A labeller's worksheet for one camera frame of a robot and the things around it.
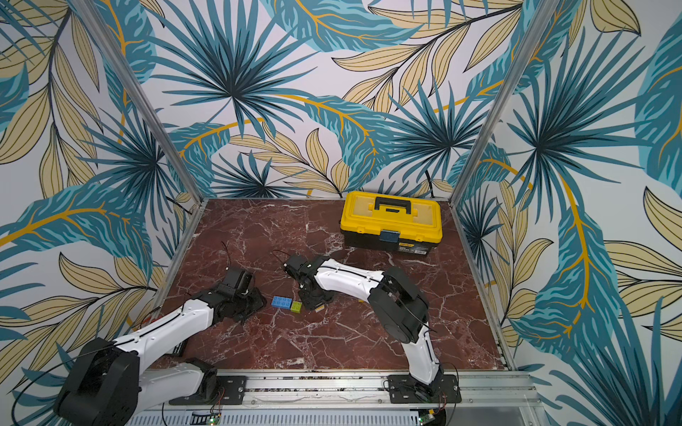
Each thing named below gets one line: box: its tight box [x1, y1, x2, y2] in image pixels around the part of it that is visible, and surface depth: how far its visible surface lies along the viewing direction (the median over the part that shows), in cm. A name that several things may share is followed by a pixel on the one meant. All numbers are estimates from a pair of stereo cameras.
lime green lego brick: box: [290, 300, 303, 314], surface depth 90 cm
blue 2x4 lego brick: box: [270, 295, 294, 310], surface depth 90 cm
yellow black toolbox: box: [340, 190, 444, 255], surface depth 95 cm
